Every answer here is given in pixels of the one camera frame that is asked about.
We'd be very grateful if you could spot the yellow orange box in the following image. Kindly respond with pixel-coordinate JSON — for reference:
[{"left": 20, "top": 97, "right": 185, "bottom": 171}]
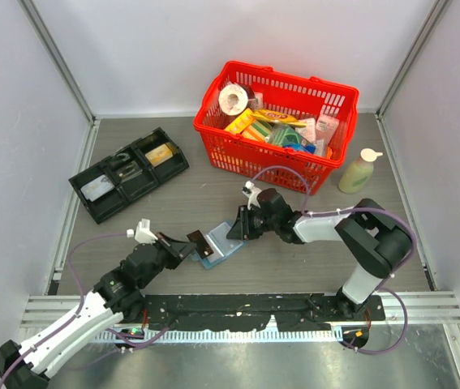
[{"left": 225, "top": 109, "right": 273, "bottom": 142}]

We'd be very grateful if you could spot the white card in tray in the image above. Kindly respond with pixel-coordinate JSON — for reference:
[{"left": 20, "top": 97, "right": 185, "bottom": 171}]
[{"left": 80, "top": 175, "right": 114, "bottom": 202}]

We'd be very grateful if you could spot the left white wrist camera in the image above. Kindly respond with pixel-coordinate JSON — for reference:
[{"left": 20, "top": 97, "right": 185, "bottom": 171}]
[{"left": 126, "top": 219, "right": 157, "bottom": 244}]

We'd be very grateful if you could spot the white slotted cable duct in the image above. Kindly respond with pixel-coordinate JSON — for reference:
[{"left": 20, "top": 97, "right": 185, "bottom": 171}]
[{"left": 39, "top": 327, "right": 343, "bottom": 344}]

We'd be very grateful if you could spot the black compartment tray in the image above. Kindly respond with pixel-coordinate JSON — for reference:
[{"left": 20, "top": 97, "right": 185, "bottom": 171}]
[{"left": 69, "top": 127, "right": 189, "bottom": 224}]

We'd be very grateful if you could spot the white tape roll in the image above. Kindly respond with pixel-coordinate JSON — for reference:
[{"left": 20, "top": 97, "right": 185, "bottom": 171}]
[{"left": 218, "top": 83, "right": 252, "bottom": 116}]

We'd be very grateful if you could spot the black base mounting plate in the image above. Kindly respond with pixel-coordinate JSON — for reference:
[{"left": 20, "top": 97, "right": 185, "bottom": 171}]
[{"left": 96, "top": 292, "right": 386, "bottom": 331}]

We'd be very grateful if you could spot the green patterned packet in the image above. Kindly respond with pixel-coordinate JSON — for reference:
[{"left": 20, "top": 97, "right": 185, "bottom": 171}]
[{"left": 265, "top": 123, "right": 316, "bottom": 154}]

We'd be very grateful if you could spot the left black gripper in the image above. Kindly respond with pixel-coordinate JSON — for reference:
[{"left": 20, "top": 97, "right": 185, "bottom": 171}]
[{"left": 138, "top": 232, "right": 196, "bottom": 289}]

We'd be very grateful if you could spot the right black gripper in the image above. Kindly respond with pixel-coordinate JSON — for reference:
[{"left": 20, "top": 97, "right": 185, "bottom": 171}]
[{"left": 227, "top": 204, "right": 279, "bottom": 239}]

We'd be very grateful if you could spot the aluminium frame rail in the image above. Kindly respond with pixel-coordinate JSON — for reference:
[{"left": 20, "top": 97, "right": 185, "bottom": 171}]
[{"left": 20, "top": 291, "right": 460, "bottom": 328}]

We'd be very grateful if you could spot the yellow chips bag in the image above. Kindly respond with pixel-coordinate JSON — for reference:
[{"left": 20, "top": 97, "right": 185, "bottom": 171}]
[{"left": 251, "top": 109, "right": 306, "bottom": 127}]

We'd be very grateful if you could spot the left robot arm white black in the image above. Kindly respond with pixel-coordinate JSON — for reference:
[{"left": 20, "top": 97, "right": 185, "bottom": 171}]
[{"left": 0, "top": 233, "right": 196, "bottom": 388}]

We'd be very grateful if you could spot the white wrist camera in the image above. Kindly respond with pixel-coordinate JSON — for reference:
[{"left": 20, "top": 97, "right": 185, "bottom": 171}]
[
  {"left": 126, "top": 219, "right": 157, "bottom": 244},
  {"left": 241, "top": 181, "right": 261, "bottom": 210}
]

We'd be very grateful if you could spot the blue leather card holder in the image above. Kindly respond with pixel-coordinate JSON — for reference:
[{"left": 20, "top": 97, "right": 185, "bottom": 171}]
[{"left": 189, "top": 220, "right": 245, "bottom": 270}]

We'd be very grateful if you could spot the pink white packet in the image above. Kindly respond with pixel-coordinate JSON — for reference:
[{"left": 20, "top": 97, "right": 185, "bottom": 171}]
[{"left": 315, "top": 114, "right": 340, "bottom": 143}]

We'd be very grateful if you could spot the dark brown credit card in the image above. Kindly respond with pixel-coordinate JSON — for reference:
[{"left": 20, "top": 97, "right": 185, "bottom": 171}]
[{"left": 187, "top": 230, "right": 214, "bottom": 259}]

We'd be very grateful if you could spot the green lotion bottle white cap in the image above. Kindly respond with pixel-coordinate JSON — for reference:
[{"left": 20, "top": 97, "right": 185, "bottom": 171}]
[{"left": 338, "top": 148, "right": 384, "bottom": 195}]

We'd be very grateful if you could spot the red plastic shopping basket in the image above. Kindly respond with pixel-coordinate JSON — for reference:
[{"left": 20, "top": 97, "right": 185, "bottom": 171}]
[{"left": 193, "top": 61, "right": 359, "bottom": 195}]

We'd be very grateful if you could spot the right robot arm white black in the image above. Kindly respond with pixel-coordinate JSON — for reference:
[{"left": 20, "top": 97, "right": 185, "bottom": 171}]
[{"left": 226, "top": 189, "right": 416, "bottom": 320}]

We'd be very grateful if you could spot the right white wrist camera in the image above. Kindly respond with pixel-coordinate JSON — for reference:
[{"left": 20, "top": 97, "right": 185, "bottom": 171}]
[{"left": 241, "top": 181, "right": 261, "bottom": 210}]

